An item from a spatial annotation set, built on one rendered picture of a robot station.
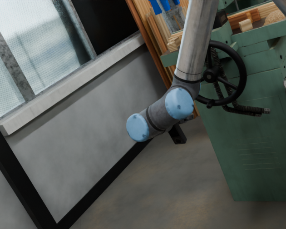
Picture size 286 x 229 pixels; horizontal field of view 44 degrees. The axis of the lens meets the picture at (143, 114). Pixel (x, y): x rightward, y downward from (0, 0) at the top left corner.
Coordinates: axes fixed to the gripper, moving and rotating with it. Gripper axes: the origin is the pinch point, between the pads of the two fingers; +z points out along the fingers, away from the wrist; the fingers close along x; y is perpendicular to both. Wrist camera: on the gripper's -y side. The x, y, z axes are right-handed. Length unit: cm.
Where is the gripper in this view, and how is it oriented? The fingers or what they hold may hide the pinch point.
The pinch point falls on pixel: (190, 116)
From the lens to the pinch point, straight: 142.5
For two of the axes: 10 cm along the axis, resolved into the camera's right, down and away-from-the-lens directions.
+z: 5.7, -1.6, 8.0
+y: -2.1, -9.8, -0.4
